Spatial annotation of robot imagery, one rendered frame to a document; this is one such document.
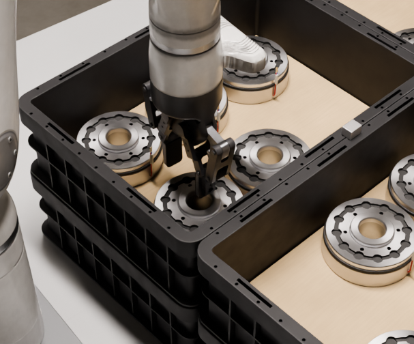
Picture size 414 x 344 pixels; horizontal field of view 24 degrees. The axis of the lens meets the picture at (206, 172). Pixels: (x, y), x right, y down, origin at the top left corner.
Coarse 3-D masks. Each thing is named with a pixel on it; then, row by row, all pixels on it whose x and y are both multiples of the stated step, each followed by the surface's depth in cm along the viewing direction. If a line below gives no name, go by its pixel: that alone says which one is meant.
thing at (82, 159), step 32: (320, 0) 126; (96, 64) 117; (32, 96) 113; (32, 128) 112; (96, 160) 106; (128, 192) 103; (256, 192) 103; (160, 224) 100; (224, 224) 100; (192, 256) 99
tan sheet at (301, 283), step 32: (384, 192) 116; (288, 256) 110; (320, 256) 110; (256, 288) 106; (288, 288) 106; (320, 288) 106; (352, 288) 106; (384, 288) 106; (320, 320) 103; (352, 320) 103; (384, 320) 103
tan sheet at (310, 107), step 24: (312, 72) 132; (288, 96) 128; (312, 96) 128; (336, 96) 128; (240, 120) 125; (264, 120) 125; (288, 120) 125; (312, 120) 125; (336, 120) 125; (312, 144) 122; (168, 168) 119; (192, 168) 119; (144, 192) 116
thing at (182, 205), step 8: (184, 192) 111; (192, 192) 111; (216, 192) 111; (184, 200) 110; (216, 200) 110; (184, 208) 110; (208, 208) 110; (216, 208) 110; (192, 216) 109; (200, 216) 109; (208, 216) 109
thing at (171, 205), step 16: (176, 176) 114; (192, 176) 114; (160, 192) 112; (176, 192) 112; (224, 192) 112; (240, 192) 112; (160, 208) 110; (176, 208) 110; (224, 208) 110; (192, 224) 109
